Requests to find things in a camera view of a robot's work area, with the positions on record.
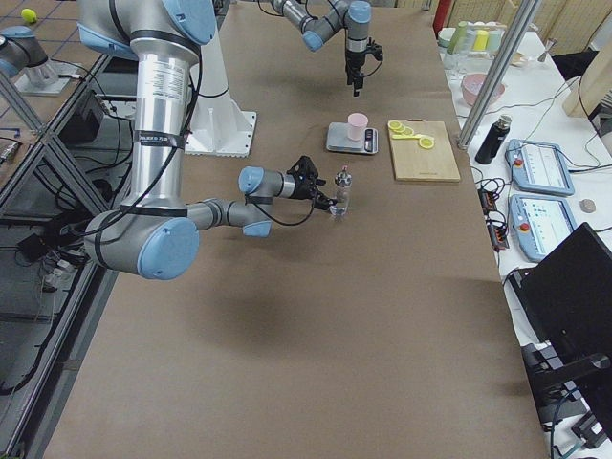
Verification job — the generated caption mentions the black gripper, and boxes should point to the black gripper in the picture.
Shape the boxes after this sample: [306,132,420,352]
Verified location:
[287,166,338,211]
[344,49,366,97]

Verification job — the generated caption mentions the clear glass sauce bottle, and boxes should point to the clear glass sauce bottle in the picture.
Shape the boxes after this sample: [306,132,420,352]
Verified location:
[330,165,353,216]

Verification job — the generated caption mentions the pink plastic cup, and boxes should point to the pink plastic cup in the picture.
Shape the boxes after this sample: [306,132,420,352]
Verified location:
[347,113,369,142]

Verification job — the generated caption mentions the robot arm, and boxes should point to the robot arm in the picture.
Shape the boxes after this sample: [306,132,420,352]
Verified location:
[271,0,383,97]
[77,1,335,280]

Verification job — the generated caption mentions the silver kitchen scale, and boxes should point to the silver kitchen scale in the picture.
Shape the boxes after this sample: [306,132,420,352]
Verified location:
[325,120,382,155]

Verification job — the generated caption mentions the green plastic cup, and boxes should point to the green plastic cup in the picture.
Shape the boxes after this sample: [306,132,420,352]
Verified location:
[447,21,470,55]

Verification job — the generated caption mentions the yellow plastic cup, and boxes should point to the yellow plastic cup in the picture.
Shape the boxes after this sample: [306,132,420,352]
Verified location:
[471,30,489,52]

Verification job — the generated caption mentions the lemon slice row end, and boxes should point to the lemon slice row end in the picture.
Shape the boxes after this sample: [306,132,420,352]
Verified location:
[387,120,404,132]

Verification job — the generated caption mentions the yellow plastic knife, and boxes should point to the yellow plastic knife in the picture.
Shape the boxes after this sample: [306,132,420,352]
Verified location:
[391,134,423,140]

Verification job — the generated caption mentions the wooden cutting board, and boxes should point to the wooden cutting board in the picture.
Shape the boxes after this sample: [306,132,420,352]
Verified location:
[387,120,461,183]

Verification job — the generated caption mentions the lemon slice front pair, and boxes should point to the lemon slice front pair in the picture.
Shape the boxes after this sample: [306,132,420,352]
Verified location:
[418,138,435,149]

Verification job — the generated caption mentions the pink bowl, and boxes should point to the pink bowl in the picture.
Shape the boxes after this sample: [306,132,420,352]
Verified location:
[460,73,507,106]

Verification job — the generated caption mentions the black thermos bottle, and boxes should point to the black thermos bottle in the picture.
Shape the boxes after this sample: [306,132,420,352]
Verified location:
[474,114,512,164]

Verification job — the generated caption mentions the far blue teach pendant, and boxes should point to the far blue teach pendant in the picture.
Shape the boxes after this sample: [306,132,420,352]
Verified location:
[505,139,575,197]

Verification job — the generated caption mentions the blue teach pendant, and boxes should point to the blue teach pendant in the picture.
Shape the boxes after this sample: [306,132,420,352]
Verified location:
[505,139,575,197]
[509,193,578,263]

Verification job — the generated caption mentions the near blue teach pendant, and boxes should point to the near blue teach pendant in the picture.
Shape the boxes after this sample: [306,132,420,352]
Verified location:
[509,193,578,263]

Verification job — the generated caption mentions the black laptop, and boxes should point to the black laptop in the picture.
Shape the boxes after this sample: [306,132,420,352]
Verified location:
[521,223,611,424]

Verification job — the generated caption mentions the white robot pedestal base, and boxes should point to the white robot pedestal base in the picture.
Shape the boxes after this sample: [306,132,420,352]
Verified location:
[186,17,257,158]

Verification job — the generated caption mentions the aluminium frame post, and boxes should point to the aluminium frame post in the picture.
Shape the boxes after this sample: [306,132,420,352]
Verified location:
[457,0,541,150]

